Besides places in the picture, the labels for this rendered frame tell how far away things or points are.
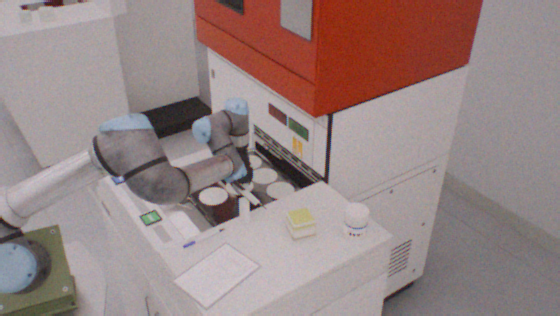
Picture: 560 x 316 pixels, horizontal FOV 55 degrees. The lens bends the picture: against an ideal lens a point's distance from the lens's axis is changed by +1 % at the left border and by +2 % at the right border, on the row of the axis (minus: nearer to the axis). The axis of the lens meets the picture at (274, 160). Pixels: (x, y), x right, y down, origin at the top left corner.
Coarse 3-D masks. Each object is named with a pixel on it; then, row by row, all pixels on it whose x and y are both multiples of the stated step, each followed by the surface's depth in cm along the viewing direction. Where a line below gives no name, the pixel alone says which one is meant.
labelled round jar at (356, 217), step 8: (352, 208) 156; (360, 208) 156; (344, 216) 158; (352, 216) 153; (360, 216) 153; (368, 216) 155; (344, 224) 158; (352, 224) 154; (360, 224) 154; (344, 232) 159; (352, 232) 156; (360, 232) 156; (352, 240) 158; (360, 240) 158
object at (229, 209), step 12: (264, 168) 201; (252, 180) 194; (276, 180) 194; (288, 180) 194; (228, 192) 188; (252, 192) 189; (264, 192) 188; (204, 204) 183; (216, 204) 183; (228, 204) 183; (252, 204) 183; (264, 204) 183; (216, 216) 178; (228, 216) 178
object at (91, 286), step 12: (72, 252) 175; (84, 252) 175; (72, 264) 170; (84, 264) 170; (96, 264) 170; (84, 276) 166; (96, 276) 166; (84, 288) 162; (96, 288) 162; (84, 300) 158; (96, 300) 158; (72, 312) 155; (84, 312) 154; (96, 312) 154
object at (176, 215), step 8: (176, 208) 184; (168, 216) 181; (176, 216) 181; (184, 216) 181; (176, 224) 177; (184, 224) 177; (192, 224) 177; (184, 232) 174; (192, 232) 174; (200, 232) 174
